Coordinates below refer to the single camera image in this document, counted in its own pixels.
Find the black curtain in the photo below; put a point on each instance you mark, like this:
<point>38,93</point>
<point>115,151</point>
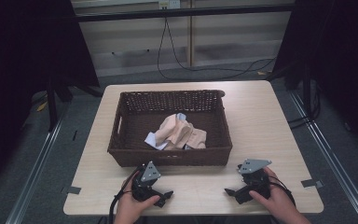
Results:
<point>338,62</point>
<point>28,62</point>

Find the beige cloth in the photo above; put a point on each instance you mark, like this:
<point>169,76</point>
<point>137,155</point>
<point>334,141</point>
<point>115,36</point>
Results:
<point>177,132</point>

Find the white and blue cloth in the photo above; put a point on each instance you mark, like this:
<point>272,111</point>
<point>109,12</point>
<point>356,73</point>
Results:
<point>153,140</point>

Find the brown wicker basket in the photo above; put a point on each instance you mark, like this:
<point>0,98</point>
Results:
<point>136,157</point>

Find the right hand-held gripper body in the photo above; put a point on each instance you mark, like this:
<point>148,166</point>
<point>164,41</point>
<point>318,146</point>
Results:
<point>256,183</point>

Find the small yellow floor scrap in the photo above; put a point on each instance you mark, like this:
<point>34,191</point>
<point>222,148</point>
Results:
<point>261,73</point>

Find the person's right hand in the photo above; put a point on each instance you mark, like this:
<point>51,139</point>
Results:
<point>276,202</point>

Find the black metal stand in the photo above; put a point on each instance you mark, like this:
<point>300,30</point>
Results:
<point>52,105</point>

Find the metal floor rail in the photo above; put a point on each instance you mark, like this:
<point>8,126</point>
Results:
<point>332,155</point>
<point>34,174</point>

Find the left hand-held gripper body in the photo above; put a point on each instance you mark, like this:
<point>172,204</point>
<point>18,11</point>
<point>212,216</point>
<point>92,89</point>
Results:
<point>143,188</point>

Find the white power outlet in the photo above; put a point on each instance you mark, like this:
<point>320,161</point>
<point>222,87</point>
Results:
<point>169,3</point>

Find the black horizontal metal bar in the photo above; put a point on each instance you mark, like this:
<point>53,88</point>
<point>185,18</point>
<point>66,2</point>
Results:
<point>183,12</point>

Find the person's left hand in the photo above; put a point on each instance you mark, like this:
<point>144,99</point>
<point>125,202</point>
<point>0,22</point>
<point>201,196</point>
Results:
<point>130,208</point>

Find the grey tape piece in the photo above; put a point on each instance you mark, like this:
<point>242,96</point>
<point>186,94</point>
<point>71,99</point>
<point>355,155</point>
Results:
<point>71,190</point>
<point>311,183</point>

